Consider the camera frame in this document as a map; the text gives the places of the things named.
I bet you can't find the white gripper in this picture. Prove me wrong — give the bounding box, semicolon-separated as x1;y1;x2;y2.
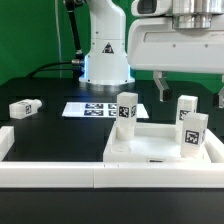
127;16;224;102

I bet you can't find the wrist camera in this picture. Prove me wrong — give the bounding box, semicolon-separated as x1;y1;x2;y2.
131;0;172;17

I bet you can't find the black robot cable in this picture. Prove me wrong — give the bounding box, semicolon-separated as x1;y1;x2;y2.
25;0;86;79

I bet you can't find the white square table top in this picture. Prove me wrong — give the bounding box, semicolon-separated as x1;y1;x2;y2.
103;122;224;163

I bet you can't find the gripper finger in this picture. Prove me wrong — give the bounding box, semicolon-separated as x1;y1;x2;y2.
215;74;224;108

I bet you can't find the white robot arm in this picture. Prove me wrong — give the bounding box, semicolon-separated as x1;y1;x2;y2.
80;0;224;101

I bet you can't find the white sheet with markers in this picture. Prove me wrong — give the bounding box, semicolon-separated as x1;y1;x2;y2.
62;102;149;118

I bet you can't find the white U-shaped obstacle fence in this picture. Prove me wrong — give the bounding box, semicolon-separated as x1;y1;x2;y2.
0;132;224;188

